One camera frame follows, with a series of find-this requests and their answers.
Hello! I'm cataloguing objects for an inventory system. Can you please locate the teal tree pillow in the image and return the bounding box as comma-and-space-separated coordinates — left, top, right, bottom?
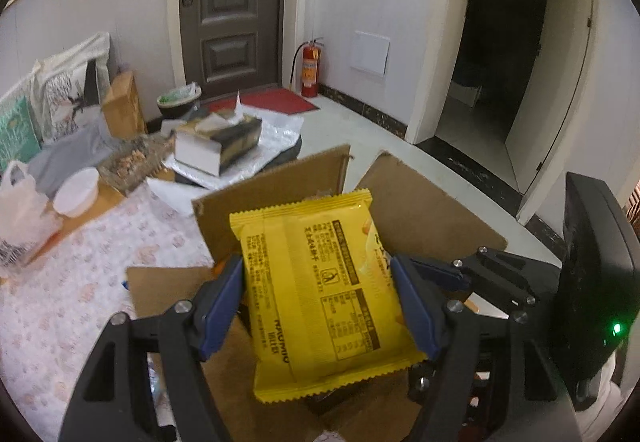
0, 96, 42, 171

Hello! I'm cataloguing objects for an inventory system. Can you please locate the glass tray of nuts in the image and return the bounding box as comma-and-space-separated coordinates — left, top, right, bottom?
97, 134, 177, 196

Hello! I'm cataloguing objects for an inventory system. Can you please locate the tissue box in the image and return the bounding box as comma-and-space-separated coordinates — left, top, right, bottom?
173, 114, 264, 177

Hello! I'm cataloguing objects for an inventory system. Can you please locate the red fire extinguisher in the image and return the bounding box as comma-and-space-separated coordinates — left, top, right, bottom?
291, 37, 324, 98

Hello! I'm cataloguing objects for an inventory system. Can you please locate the white plastic bowl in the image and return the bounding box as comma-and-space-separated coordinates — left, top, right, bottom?
52, 166, 101, 218

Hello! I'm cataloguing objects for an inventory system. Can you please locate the wooden side cabinet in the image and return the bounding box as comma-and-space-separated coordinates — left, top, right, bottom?
102, 70, 148, 139

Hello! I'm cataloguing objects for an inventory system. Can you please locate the white wall panel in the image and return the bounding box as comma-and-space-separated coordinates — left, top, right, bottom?
349, 30, 391, 76

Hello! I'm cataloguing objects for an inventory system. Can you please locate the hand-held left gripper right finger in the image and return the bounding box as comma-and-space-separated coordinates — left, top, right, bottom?
391, 255, 583, 442

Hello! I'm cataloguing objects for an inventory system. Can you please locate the yellow snack packet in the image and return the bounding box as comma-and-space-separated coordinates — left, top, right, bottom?
229, 189, 428, 405

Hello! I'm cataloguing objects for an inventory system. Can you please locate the dark entrance door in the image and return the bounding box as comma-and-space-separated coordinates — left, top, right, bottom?
179, 0, 287, 99

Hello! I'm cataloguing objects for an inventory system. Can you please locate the red doormat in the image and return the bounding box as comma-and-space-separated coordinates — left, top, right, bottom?
207, 88, 321, 116

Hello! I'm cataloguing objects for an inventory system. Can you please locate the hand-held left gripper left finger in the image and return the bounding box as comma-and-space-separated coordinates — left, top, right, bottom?
57, 254, 246, 442

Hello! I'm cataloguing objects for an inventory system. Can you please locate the white interior door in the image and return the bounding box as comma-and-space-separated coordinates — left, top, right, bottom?
504, 0, 599, 196

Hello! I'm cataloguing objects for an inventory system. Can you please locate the cardboard box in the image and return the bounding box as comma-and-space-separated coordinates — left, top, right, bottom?
125, 144, 509, 442

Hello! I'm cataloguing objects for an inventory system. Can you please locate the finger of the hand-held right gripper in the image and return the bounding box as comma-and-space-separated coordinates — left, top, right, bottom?
409, 245, 562, 319
407, 362, 444, 406

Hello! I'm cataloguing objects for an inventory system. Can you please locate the trash bin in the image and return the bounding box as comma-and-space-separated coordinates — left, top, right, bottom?
157, 82, 203, 121

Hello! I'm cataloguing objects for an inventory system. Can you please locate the grey garment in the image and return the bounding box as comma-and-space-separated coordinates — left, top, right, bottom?
27, 126, 122, 199

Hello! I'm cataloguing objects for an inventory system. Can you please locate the white tree print tote bag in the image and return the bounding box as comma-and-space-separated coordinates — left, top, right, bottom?
29, 32, 112, 144

